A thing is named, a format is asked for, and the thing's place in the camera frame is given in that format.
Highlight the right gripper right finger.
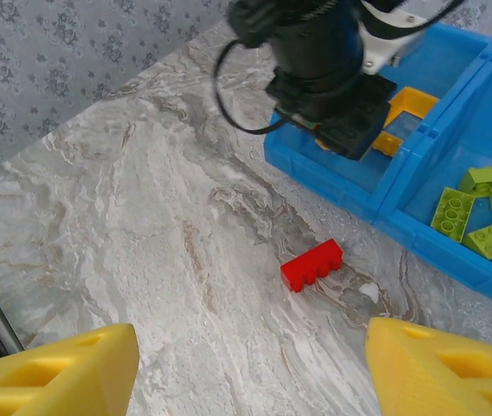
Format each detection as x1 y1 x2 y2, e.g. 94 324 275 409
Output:
366 316 492 416

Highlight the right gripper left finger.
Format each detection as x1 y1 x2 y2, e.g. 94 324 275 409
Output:
0 322 141 416

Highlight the yellow lego brick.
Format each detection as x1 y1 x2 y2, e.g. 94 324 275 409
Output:
371 132 403 158

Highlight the yellow square lego frame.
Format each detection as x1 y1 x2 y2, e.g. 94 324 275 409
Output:
375 86 440 131

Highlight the long red lego brick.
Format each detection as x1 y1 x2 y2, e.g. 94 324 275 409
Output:
279 237 345 295

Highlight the small green lego brick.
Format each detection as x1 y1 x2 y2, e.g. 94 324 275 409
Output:
457 166 492 197

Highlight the blue plastic bin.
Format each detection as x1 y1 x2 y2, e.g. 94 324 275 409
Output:
373 41 492 317
262 21 492 226

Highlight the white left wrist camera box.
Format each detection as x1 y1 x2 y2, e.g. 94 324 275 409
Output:
356 0 431 77

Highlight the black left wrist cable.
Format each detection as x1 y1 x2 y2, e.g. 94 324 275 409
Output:
211 37 293 135

